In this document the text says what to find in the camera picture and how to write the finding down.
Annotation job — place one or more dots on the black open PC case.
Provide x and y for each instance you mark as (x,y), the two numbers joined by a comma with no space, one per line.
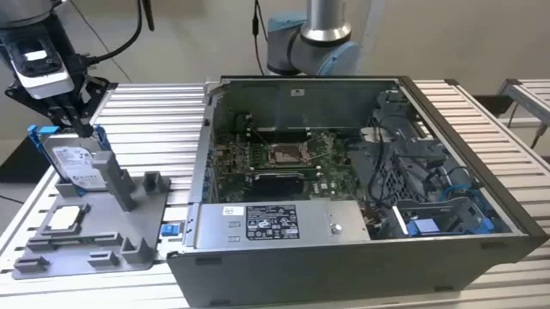
(301,277)

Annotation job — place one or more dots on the green motherboard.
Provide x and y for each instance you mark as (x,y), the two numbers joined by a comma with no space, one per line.
(336,180)

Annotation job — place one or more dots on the black graphics card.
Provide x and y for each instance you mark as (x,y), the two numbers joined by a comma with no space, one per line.
(277,185)

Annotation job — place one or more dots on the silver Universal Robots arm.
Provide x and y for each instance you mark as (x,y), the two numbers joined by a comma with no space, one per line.
(322,19)

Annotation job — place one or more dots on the blue case latch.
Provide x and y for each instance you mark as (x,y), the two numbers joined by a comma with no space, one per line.
(169,230)

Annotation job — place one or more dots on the blue disk carrier in bay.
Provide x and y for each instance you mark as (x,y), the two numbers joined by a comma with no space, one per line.
(424,228)

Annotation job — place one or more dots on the silver power supply screw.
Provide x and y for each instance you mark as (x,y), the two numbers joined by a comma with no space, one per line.
(337,228)

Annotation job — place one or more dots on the grey metal disk bay cage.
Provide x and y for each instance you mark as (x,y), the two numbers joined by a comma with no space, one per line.
(386,174)

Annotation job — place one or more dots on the silver CPU chip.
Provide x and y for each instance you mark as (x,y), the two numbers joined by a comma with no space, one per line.
(65,218)

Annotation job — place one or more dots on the grey white wrist camera box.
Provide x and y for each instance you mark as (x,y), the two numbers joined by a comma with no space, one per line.
(43,80)

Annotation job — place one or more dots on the CPU socket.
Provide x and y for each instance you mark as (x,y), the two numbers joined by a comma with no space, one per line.
(285,154)

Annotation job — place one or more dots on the silver power supply unit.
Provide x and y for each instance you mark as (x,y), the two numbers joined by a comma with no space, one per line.
(216,225)

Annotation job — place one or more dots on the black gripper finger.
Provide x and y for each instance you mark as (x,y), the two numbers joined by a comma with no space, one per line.
(93,93)
(58,112)

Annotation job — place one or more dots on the grey parts rack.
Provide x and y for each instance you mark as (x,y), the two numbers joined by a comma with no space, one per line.
(107,225)

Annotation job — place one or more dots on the power supply label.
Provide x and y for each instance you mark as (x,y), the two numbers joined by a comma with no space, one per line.
(272,222)

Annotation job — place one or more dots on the metal slat side table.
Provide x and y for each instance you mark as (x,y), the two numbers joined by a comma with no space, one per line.
(529,93)

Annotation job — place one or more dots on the hard disk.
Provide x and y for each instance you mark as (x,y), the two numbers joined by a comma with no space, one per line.
(73,161)

